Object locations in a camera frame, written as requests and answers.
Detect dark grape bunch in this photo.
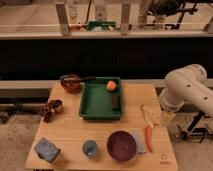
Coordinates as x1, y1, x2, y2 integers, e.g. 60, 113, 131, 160
39, 103, 55, 123

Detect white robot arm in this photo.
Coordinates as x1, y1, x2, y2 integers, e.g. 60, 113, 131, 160
159, 64, 213, 117

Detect purple bowl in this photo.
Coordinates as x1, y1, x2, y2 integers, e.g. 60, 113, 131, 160
107, 131, 137, 162

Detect orange fruit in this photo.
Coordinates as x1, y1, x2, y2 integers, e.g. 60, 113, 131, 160
106, 80, 117, 91

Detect green plastic tray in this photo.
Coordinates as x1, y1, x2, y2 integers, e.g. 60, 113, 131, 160
79, 77, 123, 120

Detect dark brown block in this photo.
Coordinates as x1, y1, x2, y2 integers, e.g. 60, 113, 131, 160
111, 94, 120, 110

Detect small metal cup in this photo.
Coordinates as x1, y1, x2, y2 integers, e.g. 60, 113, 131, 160
53, 100, 63, 113

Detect yellow banana peel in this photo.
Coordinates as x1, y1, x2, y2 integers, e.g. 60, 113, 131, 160
141, 105, 161, 128

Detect orange carrot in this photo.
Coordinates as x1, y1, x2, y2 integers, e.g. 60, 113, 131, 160
145, 126, 153, 153

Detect grey cloth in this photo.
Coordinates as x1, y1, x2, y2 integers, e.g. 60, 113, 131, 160
132, 132, 147, 154

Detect green background tray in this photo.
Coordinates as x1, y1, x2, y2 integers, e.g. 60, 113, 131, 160
87, 21, 116, 31

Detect small blue cup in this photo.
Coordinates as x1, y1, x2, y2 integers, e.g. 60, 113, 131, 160
82, 140, 98, 158

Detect blue sponge block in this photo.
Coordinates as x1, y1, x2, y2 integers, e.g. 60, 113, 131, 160
34, 137, 61, 163

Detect black wheeled stand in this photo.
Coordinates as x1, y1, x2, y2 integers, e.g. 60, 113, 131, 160
180, 111, 208, 142

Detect brown pot with handle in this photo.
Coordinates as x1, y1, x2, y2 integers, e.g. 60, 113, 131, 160
60, 74, 95, 93

